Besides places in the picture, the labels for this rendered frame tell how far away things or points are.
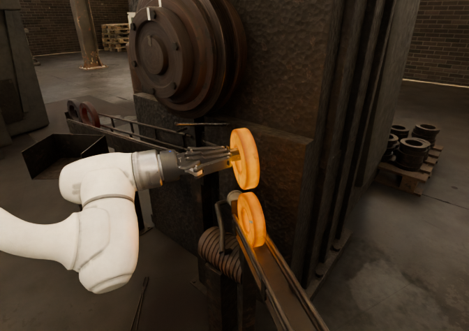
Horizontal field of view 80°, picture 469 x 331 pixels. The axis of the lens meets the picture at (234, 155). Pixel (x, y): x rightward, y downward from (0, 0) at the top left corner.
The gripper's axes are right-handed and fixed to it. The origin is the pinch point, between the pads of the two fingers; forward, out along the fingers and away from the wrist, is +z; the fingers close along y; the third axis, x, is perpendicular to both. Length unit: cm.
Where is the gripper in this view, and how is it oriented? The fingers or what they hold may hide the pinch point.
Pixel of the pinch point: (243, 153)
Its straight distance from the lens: 71.0
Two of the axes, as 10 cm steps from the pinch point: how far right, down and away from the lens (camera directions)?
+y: 2.7, 4.3, -8.6
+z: 9.6, -1.7, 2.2
